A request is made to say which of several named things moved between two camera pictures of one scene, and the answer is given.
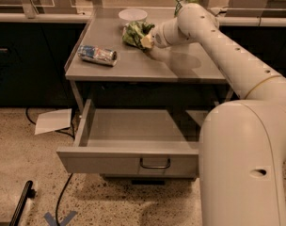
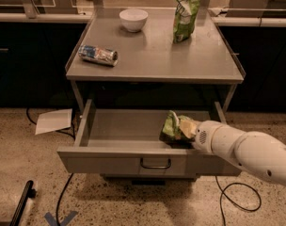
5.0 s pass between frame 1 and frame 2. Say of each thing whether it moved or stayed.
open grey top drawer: stayed
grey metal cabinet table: stayed
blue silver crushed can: stayed
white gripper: moved
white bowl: stayed
